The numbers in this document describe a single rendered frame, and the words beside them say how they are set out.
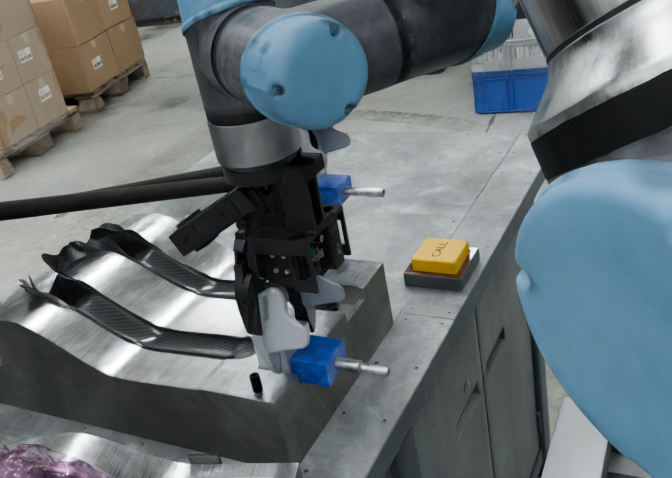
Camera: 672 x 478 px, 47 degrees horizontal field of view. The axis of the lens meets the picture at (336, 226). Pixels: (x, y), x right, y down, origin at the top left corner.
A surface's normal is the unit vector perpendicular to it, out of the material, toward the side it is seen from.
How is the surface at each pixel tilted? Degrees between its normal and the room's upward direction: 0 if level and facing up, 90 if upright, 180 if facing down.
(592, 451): 0
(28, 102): 99
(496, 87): 90
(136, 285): 28
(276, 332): 77
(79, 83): 90
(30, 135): 91
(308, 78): 90
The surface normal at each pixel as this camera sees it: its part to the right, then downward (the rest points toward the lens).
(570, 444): -0.18, -0.88
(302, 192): -0.44, 0.47
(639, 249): -0.81, 0.47
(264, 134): 0.33, 0.37
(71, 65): -0.22, 0.47
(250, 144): 0.04, 0.44
